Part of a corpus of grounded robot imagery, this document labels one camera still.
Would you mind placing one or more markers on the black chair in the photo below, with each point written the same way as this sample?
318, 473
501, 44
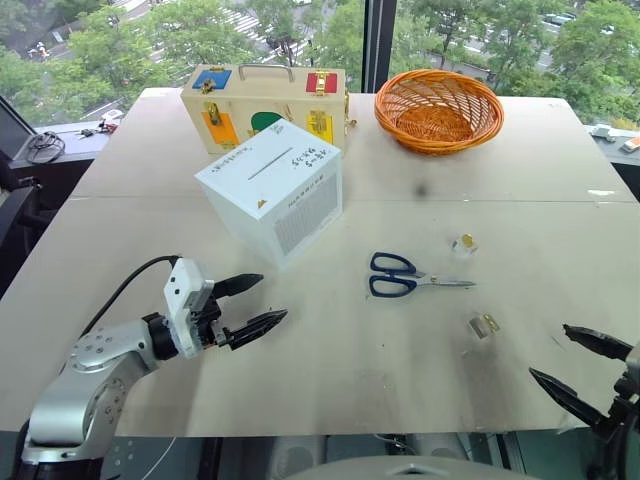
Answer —
17, 205

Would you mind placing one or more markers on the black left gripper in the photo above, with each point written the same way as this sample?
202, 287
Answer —
207, 325

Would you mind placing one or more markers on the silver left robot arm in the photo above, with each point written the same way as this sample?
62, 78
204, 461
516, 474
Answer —
85, 385

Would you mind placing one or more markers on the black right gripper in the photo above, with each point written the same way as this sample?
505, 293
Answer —
622, 430

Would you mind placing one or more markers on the orange wicker basket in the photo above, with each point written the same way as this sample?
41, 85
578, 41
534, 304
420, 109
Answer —
440, 117

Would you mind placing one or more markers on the wooden latch lock box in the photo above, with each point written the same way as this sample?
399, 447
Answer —
260, 97

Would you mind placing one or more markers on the dark window frame post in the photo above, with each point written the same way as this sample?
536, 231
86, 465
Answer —
380, 45

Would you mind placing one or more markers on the bunch of keys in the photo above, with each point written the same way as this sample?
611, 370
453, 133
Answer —
86, 132

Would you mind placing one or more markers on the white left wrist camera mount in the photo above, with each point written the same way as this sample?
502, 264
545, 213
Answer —
181, 300

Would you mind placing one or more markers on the white cardboard box with slot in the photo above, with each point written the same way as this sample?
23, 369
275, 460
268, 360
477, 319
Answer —
265, 195

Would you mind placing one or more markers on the small red white object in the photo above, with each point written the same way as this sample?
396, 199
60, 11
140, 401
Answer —
111, 121

